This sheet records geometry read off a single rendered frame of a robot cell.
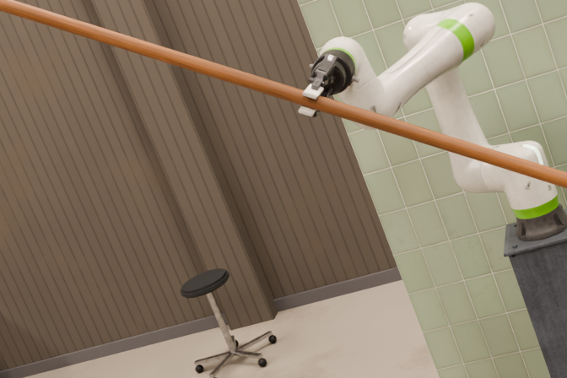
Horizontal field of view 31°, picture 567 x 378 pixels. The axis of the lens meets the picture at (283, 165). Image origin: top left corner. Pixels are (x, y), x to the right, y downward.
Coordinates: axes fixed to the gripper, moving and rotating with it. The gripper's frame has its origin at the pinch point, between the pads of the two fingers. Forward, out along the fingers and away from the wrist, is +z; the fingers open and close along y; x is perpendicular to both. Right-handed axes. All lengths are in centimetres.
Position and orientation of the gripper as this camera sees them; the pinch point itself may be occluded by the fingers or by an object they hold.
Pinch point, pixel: (310, 99)
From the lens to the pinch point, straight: 211.5
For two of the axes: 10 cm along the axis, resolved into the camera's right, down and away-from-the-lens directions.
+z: -2.4, 3.3, -9.2
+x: -9.4, -3.0, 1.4
